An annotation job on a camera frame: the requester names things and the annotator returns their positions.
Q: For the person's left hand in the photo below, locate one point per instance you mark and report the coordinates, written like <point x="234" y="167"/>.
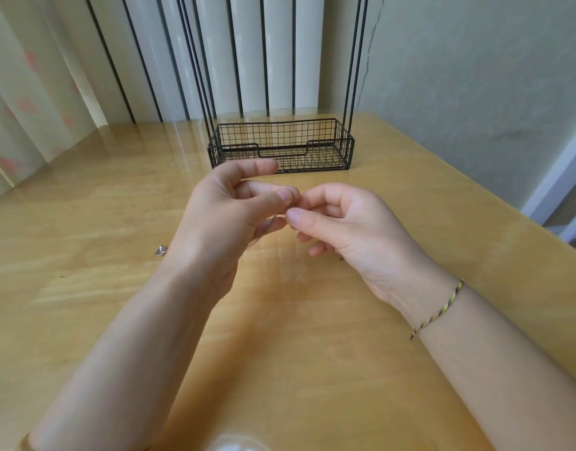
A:
<point x="213" y="230"/>

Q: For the person's right hand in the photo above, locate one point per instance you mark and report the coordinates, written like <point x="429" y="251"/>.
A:
<point x="363" y="239"/>

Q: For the person's right forearm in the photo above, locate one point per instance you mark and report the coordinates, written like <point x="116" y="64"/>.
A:
<point x="499" y="376"/>

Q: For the person's left forearm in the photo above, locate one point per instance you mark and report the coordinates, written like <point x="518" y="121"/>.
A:
<point x="119" y="371"/>

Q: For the white black-striped curtain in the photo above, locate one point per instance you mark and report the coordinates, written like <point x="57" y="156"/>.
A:
<point x="161" y="56"/>

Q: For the pink floral curtain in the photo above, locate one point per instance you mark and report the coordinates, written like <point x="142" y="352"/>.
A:
<point x="16" y="84"/>

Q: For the white door frame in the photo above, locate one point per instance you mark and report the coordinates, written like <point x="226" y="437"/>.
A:
<point x="551" y="183"/>

